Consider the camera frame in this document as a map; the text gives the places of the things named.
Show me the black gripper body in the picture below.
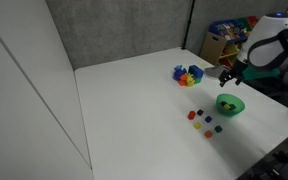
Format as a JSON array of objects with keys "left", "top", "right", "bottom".
[{"left": 219, "top": 59, "right": 249, "bottom": 83}]

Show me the green plastic bowl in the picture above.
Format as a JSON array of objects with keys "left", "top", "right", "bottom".
[{"left": 215, "top": 93, "right": 246, "bottom": 118}]

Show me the large blue toy block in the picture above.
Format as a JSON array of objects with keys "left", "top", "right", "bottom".
[{"left": 188, "top": 64, "right": 205, "bottom": 80}]

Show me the red-orange cube block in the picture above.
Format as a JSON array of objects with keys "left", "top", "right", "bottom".
[{"left": 187, "top": 110, "right": 197, "bottom": 121}]

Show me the grey folded cloth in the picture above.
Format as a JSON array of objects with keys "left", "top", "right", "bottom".
[{"left": 204, "top": 65, "right": 228, "bottom": 80}]

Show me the yellow storage bin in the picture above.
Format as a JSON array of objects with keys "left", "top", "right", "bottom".
[{"left": 222, "top": 43, "right": 241, "bottom": 56}]

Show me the yellow toy piece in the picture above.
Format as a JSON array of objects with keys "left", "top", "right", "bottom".
[{"left": 185, "top": 73, "right": 196, "bottom": 88}]

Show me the wooden toy bin shelf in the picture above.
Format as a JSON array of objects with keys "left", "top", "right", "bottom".
[{"left": 199, "top": 15, "right": 259, "bottom": 68}]

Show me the orange toy piece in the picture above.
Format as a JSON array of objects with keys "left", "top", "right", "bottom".
[{"left": 178, "top": 74, "right": 189, "bottom": 87}]

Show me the blue storage bin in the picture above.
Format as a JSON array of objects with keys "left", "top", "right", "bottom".
[{"left": 208, "top": 19, "right": 242, "bottom": 42}]

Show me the purple toy piece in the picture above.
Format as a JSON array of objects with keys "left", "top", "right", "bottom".
[{"left": 173, "top": 70, "right": 186, "bottom": 82}]

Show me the green storage bin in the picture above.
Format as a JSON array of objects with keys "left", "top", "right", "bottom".
[{"left": 235, "top": 17, "right": 254, "bottom": 37}]

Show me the red storage bin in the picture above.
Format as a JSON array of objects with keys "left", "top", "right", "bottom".
[{"left": 246, "top": 15, "right": 260, "bottom": 29}]

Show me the black vertical pole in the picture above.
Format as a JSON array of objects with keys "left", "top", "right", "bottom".
[{"left": 181, "top": 0, "right": 196, "bottom": 51}]

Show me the teal green wrist mount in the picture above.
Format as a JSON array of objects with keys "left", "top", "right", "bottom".
[{"left": 242, "top": 65, "right": 282, "bottom": 82}]

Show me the black frame hardware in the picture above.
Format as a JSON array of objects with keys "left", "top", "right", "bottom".
[{"left": 240, "top": 125, "right": 288, "bottom": 180}]

